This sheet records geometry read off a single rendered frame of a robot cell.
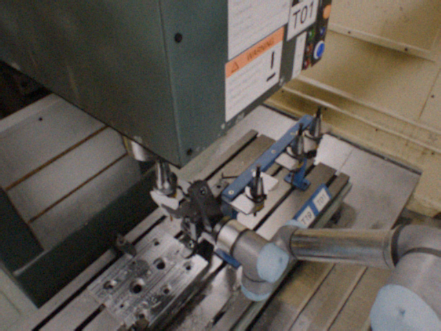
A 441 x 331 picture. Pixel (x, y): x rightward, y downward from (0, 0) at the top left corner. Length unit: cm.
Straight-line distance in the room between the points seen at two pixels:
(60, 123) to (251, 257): 71
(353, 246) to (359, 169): 102
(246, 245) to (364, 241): 24
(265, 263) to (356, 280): 79
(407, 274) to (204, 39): 46
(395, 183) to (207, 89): 135
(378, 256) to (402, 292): 17
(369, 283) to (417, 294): 97
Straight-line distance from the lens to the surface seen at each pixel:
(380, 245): 80
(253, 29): 62
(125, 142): 79
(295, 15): 72
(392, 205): 178
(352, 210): 176
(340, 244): 86
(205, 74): 55
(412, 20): 155
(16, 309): 181
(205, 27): 52
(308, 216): 144
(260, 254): 83
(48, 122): 122
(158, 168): 90
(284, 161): 121
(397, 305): 64
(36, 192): 132
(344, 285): 155
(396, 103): 170
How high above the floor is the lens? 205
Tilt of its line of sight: 45 degrees down
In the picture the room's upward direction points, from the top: 1 degrees counter-clockwise
